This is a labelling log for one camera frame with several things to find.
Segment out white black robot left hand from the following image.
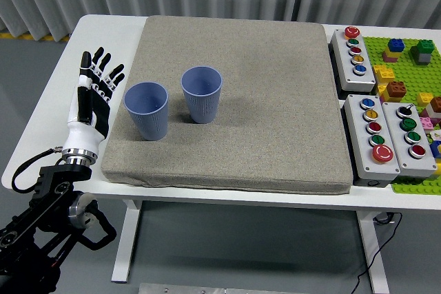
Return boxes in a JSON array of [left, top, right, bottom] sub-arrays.
[[63, 46, 125, 154]]

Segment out blue ribbed plastic cup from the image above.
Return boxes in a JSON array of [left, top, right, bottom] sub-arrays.
[[123, 81, 170, 142], [181, 66, 223, 125]]

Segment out white table leg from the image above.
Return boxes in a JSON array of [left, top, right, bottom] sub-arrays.
[[356, 209, 390, 294], [110, 199, 143, 283]]

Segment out grey-brown fabric mat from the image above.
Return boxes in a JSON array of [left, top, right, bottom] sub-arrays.
[[100, 14, 354, 196]]

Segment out grey five-button control box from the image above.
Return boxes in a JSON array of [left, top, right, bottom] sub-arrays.
[[330, 25, 377, 93]]

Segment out grey box with red mushroom button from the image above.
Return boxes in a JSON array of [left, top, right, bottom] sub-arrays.
[[343, 94, 402, 180]]

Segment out brown orange brick stack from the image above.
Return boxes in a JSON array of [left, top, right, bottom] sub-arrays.
[[377, 80, 408, 103]]

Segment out blue yellow brick stack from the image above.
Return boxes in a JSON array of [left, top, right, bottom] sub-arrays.
[[381, 38, 407, 63]]

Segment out green brick baseplate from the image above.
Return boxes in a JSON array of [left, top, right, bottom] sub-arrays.
[[363, 35, 441, 196]]

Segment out small yellow toy brick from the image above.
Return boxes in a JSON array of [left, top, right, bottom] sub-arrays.
[[416, 92, 434, 107]]

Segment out green grey brick stack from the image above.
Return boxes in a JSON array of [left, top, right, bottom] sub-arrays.
[[409, 39, 435, 66]]

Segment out blue yellow toy bricks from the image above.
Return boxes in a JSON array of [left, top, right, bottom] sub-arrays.
[[429, 139, 441, 175]]

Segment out brown pink brick stack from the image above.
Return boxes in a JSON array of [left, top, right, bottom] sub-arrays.
[[420, 96, 441, 126]]

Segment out black floor cable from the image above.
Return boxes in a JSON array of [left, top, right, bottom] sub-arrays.
[[351, 211, 403, 294]]

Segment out grey box with black switch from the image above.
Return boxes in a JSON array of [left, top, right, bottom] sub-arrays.
[[381, 101, 438, 177]]

